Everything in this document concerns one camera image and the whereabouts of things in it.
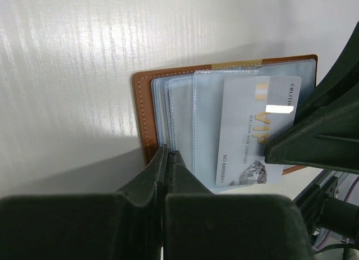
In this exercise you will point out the brown leather card holder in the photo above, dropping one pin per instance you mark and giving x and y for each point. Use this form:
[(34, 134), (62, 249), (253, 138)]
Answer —
[(181, 108)]

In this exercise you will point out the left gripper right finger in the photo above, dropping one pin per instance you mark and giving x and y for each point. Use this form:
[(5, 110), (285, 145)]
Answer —
[(201, 225)]

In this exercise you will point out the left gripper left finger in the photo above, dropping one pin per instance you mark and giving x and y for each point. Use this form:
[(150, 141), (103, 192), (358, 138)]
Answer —
[(125, 224)]

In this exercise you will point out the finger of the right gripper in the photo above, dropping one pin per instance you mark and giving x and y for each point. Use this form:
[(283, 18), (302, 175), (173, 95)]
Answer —
[(325, 130)]

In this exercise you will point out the silver VIP card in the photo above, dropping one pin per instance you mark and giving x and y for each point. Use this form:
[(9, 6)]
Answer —
[(255, 110)]

